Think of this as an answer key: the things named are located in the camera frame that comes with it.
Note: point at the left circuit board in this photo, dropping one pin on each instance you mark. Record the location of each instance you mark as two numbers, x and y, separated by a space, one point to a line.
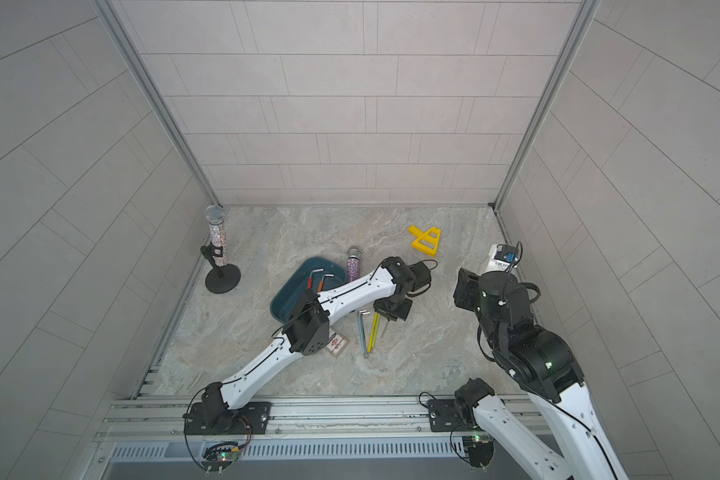
217 458

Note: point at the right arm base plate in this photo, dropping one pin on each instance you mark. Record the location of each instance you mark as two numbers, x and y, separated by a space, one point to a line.
445 417

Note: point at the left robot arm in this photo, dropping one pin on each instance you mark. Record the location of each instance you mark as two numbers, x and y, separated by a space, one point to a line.
390 288

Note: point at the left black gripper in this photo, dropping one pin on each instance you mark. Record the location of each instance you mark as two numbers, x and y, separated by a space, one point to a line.
381 305

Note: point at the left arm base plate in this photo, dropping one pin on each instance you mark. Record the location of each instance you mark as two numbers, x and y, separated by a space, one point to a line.
253 418

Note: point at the small card box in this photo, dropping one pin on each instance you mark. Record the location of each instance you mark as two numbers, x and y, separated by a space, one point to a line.
336 344

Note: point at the circuit board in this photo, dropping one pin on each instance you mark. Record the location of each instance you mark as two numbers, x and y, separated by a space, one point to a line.
478 451
217 458

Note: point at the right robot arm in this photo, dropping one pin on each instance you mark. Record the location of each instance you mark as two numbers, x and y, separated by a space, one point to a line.
544 366

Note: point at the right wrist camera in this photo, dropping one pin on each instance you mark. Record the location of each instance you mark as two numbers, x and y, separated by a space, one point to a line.
504 257

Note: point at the glitter microphone on stand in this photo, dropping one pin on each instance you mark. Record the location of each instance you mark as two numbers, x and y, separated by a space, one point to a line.
215 217

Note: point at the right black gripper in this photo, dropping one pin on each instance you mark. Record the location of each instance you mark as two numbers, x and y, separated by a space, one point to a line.
464 285

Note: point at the aluminium front rail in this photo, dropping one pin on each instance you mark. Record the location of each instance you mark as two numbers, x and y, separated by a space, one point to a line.
292 417

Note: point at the teal plastic storage box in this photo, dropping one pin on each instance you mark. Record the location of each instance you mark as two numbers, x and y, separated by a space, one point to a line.
284 300

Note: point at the right circuit board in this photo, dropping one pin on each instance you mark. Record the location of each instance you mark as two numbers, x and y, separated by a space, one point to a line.
478 451

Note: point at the red hex key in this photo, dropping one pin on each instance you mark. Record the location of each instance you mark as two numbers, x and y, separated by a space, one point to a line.
313 275

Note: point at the black microphone stand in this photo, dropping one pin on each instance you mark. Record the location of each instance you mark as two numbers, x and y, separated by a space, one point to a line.
220 279

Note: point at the bare silver hex key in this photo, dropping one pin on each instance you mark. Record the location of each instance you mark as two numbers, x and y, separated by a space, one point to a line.
386 325

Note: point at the purple glitter microphone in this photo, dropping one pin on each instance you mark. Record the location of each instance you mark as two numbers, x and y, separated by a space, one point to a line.
353 264

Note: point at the yellow plastic bracket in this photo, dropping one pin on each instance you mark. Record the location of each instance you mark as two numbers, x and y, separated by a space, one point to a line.
426 242

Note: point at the blue hex key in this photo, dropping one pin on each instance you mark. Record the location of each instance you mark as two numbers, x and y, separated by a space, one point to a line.
361 314

